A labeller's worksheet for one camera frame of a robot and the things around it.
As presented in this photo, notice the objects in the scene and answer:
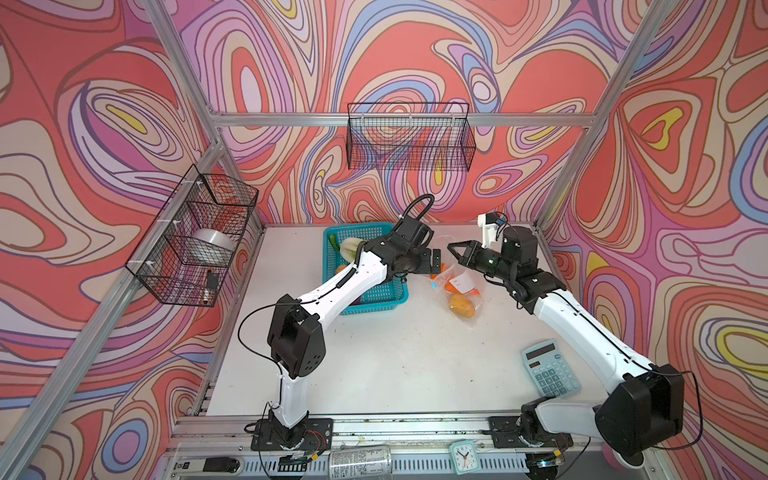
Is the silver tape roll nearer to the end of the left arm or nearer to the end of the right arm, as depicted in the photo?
the end of the left arm

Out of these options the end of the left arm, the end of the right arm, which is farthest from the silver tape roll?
the end of the right arm

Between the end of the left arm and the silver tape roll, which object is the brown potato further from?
the silver tape roll

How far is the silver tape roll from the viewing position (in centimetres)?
→ 71

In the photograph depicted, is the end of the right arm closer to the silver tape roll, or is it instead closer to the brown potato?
the brown potato

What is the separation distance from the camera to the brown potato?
92 centimetres

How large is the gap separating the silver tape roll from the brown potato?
65 cm
